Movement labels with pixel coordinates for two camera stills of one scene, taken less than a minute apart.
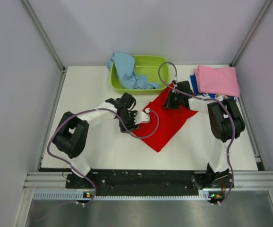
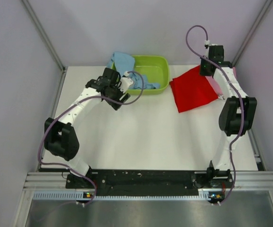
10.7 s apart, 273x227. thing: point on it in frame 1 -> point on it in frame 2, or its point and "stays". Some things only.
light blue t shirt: [124, 63] stays
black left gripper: [132, 126] -> [125, 97]
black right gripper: [168, 103] -> [203, 73]
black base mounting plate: [155, 183] stays
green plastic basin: [147, 65] stays
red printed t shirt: [145, 128] -> [191, 89]
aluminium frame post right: [265, 9] stays
